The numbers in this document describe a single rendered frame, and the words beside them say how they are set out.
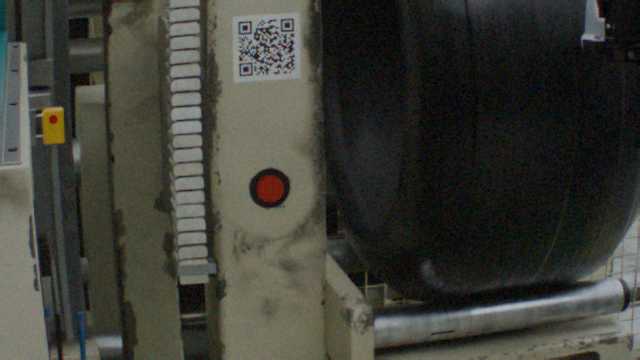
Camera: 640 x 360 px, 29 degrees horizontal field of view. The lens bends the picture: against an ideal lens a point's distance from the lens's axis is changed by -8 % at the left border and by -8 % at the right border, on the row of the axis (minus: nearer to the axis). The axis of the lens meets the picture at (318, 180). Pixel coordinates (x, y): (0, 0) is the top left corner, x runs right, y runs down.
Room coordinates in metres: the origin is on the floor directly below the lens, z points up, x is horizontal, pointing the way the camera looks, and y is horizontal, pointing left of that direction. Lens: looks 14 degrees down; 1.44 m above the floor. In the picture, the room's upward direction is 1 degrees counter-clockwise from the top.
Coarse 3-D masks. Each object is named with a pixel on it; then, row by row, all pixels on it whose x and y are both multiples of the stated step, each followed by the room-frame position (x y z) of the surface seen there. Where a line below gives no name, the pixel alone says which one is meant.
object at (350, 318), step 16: (336, 272) 1.48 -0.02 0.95; (336, 288) 1.42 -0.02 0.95; (352, 288) 1.42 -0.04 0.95; (336, 304) 1.41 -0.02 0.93; (352, 304) 1.36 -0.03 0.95; (368, 304) 1.36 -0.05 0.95; (336, 320) 1.41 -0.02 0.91; (352, 320) 1.35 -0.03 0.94; (368, 320) 1.35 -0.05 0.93; (336, 336) 1.41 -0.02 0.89; (352, 336) 1.35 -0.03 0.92; (368, 336) 1.35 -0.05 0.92; (336, 352) 1.41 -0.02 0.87; (352, 352) 1.35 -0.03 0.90; (368, 352) 1.35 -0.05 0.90
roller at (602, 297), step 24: (552, 288) 1.46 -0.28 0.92; (576, 288) 1.46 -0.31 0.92; (600, 288) 1.46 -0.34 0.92; (624, 288) 1.47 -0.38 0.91; (384, 312) 1.41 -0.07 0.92; (408, 312) 1.41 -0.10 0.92; (432, 312) 1.41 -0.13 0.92; (456, 312) 1.42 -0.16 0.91; (480, 312) 1.42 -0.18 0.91; (504, 312) 1.43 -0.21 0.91; (528, 312) 1.43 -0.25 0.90; (552, 312) 1.44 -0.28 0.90; (576, 312) 1.45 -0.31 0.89; (600, 312) 1.46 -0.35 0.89; (384, 336) 1.39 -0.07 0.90; (408, 336) 1.40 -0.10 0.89; (432, 336) 1.41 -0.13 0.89; (456, 336) 1.42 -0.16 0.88
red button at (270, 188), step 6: (264, 180) 1.44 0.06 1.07; (270, 180) 1.44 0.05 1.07; (276, 180) 1.44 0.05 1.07; (258, 186) 1.44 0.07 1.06; (264, 186) 1.44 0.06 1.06; (270, 186) 1.44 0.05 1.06; (276, 186) 1.44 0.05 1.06; (282, 186) 1.44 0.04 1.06; (258, 192) 1.44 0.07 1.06; (264, 192) 1.44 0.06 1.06; (270, 192) 1.44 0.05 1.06; (276, 192) 1.44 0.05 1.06; (282, 192) 1.44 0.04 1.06; (264, 198) 1.44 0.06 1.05; (270, 198) 1.44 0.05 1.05; (276, 198) 1.44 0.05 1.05
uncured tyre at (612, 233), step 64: (384, 0) 1.84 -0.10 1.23; (448, 0) 1.32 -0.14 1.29; (512, 0) 1.31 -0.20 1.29; (576, 0) 1.33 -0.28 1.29; (384, 64) 1.84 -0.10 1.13; (448, 64) 1.30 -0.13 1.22; (512, 64) 1.29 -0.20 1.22; (576, 64) 1.31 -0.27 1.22; (384, 128) 1.80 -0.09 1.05; (448, 128) 1.30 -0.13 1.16; (512, 128) 1.29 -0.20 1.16; (576, 128) 1.31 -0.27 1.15; (384, 192) 1.74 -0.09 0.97; (448, 192) 1.31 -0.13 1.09; (512, 192) 1.31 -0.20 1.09; (576, 192) 1.33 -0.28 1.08; (384, 256) 1.45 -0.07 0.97; (448, 256) 1.35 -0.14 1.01; (512, 256) 1.36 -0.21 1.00; (576, 256) 1.39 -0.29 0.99
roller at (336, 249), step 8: (336, 240) 1.69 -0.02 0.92; (344, 240) 1.69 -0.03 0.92; (328, 248) 1.67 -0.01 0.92; (336, 248) 1.67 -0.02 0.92; (344, 248) 1.68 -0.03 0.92; (352, 248) 1.68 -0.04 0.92; (336, 256) 1.67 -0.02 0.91; (344, 256) 1.67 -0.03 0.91; (352, 256) 1.67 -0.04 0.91; (344, 264) 1.67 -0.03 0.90; (352, 264) 1.67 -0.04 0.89; (360, 264) 1.68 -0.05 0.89; (344, 272) 1.68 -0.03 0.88; (352, 272) 1.69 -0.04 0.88
